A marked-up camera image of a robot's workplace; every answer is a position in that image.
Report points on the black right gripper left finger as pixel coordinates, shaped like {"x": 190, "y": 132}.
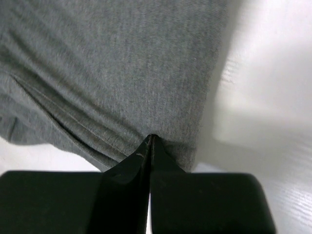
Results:
{"x": 112, "y": 202}

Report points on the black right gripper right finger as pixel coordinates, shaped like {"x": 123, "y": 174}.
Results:
{"x": 205, "y": 203}

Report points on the grey shorts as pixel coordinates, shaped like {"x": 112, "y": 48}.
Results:
{"x": 95, "y": 77}

